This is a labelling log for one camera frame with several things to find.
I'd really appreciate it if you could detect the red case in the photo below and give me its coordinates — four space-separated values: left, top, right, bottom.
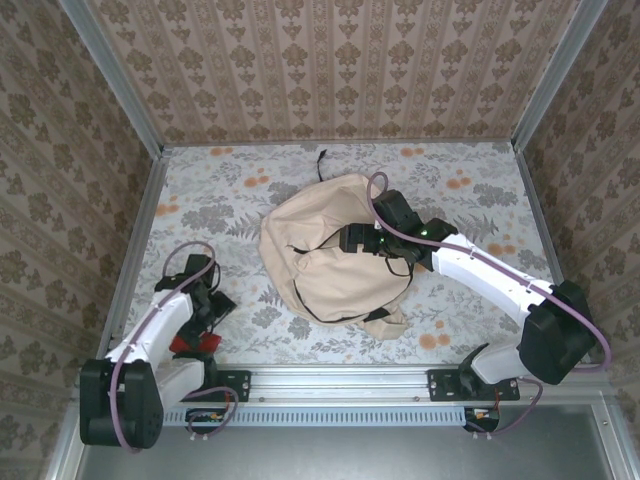
169 332 222 357

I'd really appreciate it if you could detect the beige fabric backpack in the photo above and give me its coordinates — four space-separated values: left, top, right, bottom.
257 148 416 341

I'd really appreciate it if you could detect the floral tablecloth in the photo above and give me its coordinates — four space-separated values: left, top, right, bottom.
115 142 581 366

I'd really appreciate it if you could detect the grey metal sheet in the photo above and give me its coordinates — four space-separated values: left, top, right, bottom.
74 424 621 480

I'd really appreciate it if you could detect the aluminium side rail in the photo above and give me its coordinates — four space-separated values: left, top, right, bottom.
93 147 171 369
513 147 592 366

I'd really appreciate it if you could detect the thin aluminium rail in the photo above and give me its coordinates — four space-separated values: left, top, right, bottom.
163 137 519 149

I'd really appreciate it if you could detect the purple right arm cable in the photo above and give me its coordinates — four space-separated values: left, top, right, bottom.
367 172 614 441

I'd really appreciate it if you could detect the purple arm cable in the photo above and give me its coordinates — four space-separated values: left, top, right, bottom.
110 240 240 454
367 172 614 441

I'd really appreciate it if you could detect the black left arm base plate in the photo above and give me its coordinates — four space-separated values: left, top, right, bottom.
162 370 253 403

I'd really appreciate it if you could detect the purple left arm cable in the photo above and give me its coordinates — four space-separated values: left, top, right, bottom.
110 240 240 454

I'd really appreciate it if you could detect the long aluminium frame rail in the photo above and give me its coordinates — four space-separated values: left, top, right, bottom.
74 364 614 401

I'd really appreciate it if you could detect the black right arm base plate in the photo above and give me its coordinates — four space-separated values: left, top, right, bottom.
427 368 521 403

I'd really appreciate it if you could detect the grey slotted cable duct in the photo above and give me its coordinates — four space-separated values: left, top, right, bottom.
92 405 471 427

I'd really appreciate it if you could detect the aluminium corner post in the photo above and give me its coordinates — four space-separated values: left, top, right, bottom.
512 0 610 154
58 0 166 156

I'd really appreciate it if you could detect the aluminium frame strut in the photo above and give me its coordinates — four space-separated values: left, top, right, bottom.
45 394 96 480
594 394 634 480

